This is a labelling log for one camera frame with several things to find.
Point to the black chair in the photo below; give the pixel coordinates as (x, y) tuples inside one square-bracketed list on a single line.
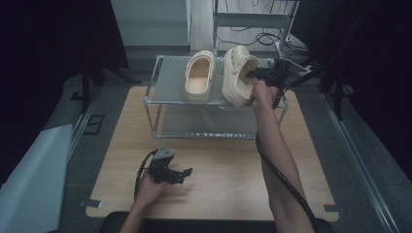
[(207, 226)]

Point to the person's left hand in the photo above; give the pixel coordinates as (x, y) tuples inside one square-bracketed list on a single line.
[(149, 192)]

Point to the black floor frame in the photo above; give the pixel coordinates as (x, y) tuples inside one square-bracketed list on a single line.
[(94, 124)]

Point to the light grey sheet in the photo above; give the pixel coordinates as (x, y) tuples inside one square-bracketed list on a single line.
[(32, 187)]

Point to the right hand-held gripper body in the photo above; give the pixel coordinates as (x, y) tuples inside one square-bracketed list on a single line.
[(275, 75)]

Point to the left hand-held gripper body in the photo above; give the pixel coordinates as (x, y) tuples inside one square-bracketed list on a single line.
[(162, 168)]

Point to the person's right hand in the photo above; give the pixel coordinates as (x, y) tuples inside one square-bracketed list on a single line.
[(263, 93)]

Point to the white metal desk frame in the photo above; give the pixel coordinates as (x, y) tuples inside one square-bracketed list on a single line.
[(251, 20)]

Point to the cream clog shoe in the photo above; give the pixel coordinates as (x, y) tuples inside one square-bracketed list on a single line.
[(198, 81), (236, 81)]

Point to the black metal stand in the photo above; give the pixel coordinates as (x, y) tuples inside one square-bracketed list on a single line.
[(85, 84), (338, 97)]

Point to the aluminium floor rail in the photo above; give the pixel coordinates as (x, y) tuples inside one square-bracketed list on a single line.
[(362, 161), (81, 126)]

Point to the grey metal shoe rack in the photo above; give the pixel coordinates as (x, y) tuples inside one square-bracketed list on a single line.
[(175, 81)]

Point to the dark curtain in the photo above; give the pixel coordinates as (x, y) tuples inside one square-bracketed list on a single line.
[(382, 81), (39, 64)]

